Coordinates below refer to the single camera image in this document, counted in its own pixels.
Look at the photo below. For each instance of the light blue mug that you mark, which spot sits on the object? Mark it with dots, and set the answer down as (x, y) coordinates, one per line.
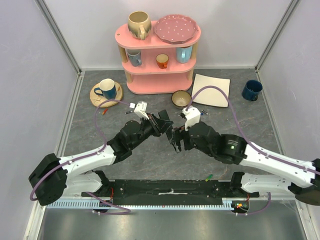
(183, 54)

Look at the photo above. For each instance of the white slotted cable duct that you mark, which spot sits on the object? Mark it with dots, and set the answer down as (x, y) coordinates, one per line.
(93, 204)

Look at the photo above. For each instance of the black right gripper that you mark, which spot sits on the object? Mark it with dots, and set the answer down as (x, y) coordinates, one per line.
(182, 138)

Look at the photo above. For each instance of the pink three-tier shelf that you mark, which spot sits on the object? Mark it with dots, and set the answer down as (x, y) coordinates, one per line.
(159, 72)

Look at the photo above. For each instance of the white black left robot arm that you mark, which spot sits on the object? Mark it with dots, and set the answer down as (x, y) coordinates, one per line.
(57, 177)

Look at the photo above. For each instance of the small orange cup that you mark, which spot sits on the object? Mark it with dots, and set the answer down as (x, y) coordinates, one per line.
(162, 60)

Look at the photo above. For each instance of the white square plate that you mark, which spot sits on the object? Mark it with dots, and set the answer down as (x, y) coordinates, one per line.
(210, 96)

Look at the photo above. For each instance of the pink polka dot plate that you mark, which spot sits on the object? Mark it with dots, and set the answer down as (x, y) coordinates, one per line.
(175, 28)

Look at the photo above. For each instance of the green yellow battery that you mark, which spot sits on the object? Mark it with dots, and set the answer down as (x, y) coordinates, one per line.
(208, 177)

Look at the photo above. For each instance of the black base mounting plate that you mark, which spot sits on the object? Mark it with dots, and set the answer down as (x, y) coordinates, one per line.
(121, 188)

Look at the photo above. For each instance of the dark blue mug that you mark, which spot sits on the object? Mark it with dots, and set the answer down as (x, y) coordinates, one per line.
(252, 90)

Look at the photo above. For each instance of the grey blue mug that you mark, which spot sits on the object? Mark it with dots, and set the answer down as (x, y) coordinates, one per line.
(134, 56)

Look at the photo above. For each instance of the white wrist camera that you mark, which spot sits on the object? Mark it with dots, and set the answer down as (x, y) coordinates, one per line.
(192, 116)
(140, 109)

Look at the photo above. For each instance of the brown ceramic bowl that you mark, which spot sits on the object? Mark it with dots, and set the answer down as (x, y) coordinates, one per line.
(181, 99)

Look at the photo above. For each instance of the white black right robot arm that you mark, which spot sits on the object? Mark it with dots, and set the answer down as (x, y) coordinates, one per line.
(285, 174)

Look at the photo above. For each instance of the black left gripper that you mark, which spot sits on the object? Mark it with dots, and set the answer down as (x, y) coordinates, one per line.
(159, 126)

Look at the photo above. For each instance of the black remote control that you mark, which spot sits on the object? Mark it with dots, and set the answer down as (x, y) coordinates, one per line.
(163, 115)

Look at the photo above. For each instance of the teal mug cream inside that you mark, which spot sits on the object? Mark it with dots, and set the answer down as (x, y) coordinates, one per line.
(107, 89)

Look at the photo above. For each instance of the beige ceramic mug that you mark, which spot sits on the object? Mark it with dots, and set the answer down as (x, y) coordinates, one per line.
(139, 24)

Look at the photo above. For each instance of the round beige patterned plate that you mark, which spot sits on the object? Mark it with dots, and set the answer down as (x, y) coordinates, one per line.
(96, 100)

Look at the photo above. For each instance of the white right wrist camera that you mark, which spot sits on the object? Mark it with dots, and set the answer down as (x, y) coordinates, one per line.
(192, 116)

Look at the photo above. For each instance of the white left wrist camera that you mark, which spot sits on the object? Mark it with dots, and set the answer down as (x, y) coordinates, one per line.
(140, 109)

